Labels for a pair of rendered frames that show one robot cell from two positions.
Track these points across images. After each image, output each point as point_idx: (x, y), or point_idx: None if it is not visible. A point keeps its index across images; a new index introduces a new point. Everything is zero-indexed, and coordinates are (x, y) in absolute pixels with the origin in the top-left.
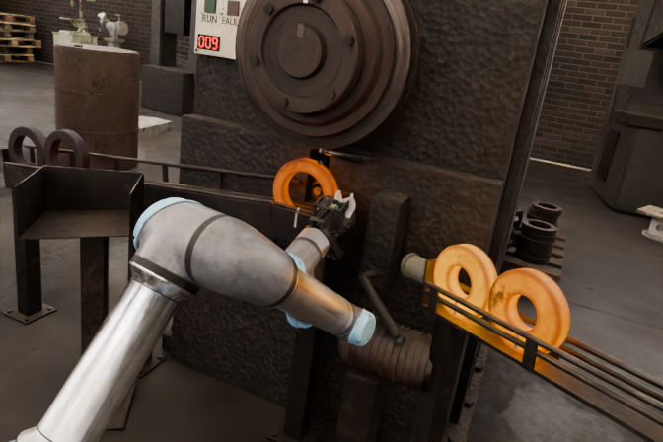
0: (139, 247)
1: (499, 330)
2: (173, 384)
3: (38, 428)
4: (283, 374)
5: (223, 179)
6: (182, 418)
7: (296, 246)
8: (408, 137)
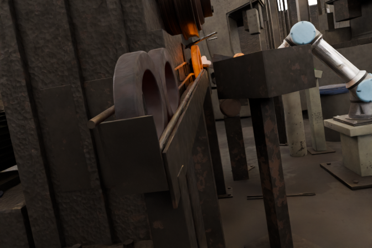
0: (317, 31)
1: None
2: (226, 236)
3: (359, 70)
4: None
5: (177, 73)
6: (249, 219)
7: None
8: (176, 37)
